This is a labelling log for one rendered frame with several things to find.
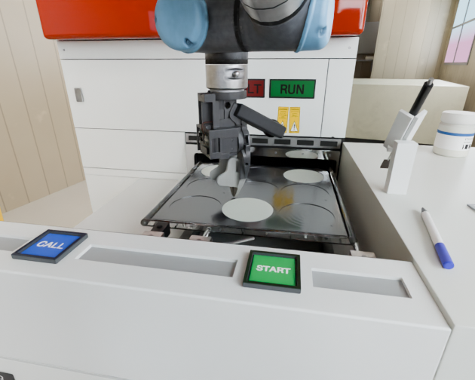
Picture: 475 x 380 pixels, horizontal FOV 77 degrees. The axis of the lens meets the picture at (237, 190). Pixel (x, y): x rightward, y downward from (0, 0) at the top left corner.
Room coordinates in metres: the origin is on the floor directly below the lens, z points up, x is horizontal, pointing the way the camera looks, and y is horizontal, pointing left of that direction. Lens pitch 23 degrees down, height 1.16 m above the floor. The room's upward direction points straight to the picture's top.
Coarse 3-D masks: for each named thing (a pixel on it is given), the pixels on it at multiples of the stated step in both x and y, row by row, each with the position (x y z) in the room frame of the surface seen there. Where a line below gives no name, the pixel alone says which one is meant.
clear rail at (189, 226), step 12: (180, 228) 0.45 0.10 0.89; (192, 228) 0.45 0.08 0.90; (204, 228) 0.45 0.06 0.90; (216, 228) 0.44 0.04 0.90; (228, 228) 0.44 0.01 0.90; (240, 228) 0.44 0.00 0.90; (252, 228) 0.44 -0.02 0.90; (300, 240) 0.42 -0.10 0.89; (312, 240) 0.41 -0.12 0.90; (324, 240) 0.41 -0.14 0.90; (336, 240) 0.41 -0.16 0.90; (348, 240) 0.41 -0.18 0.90
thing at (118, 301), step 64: (0, 256) 0.28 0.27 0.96; (128, 256) 0.29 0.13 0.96; (192, 256) 0.28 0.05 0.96; (320, 256) 0.28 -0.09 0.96; (0, 320) 0.26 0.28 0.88; (64, 320) 0.24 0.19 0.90; (128, 320) 0.23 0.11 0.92; (192, 320) 0.22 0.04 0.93; (256, 320) 0.21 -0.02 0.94; (320, 320) 0.20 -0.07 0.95; (384, 320) 0.19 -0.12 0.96
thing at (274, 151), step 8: (192, 144) 0.86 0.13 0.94; (192, 152) 0.86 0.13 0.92; (200, 152) 0.85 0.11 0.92; (256, 152) 0.82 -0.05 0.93; (264, 152) 0.82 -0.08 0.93; (272, 152) 0.82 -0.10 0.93; (280, 152) 0.81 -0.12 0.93; (288, 152) 0.81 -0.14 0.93; (296, 152) 0.80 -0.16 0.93; (304, 152) 0.80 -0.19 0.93; (312, 152) 0.80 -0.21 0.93; (320, 152) 0.79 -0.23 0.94; (328, 152) 0.79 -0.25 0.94; (336, 152) 0.79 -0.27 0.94; (192, 160) 0.86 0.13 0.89; (336, 160) 0.78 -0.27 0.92; (336, 168) 0.78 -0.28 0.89; (336, 176) 0.78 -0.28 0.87
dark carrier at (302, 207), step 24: (264, 168) 0.76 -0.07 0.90; (288, 168) 0.76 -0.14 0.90; (312, 168) 0.76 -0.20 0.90; (192, 192) 0.60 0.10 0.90; (216, 192) 0.60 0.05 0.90; (240, 192) 0.60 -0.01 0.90; (264, 192) 0.60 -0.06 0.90; (288, 192) 0.60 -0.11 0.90; (312, 192) 0.60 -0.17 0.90; (168, 216) 0.49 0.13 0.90; (192, 216) 0.49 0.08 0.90; (216, 216) 0.49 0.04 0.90; (288, 216) 0.49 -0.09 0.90; (312, 216) 0.49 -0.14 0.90; (336, 216) 0.49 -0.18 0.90
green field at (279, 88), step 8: (272, 88) 0.83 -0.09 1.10; (280, 88) 0.82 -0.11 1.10; (288, 88) 0.82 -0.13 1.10; (296, 88) 0.82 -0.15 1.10; (304, 88) 0.81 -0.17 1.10; (312, 88) 0.81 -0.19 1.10; (272, 96) 0.83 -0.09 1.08; (280, 96) 0.82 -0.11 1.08; (288, 96) 0.82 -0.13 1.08; (296, 96) 0.81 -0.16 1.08; (304, 96) 0.81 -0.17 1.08; (312, 96) 0.81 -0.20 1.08
